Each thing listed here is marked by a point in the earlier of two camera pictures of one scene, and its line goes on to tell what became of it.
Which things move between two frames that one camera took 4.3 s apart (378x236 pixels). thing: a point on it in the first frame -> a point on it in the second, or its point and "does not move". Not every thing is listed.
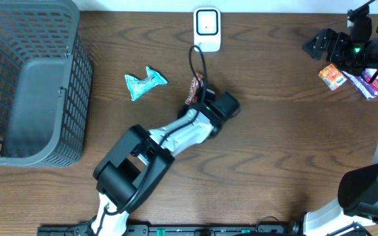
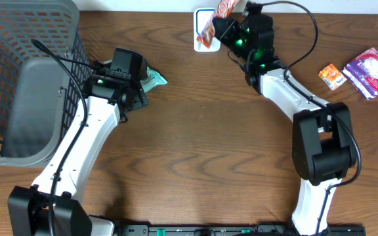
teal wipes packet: [139, 87] does not move
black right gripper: [340, 39] -> [224, 34]
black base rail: [207, 230] does not move
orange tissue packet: [332, 76] does not move
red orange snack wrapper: [194, 88] -> [224, 8]
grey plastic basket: [35, 84] does not move
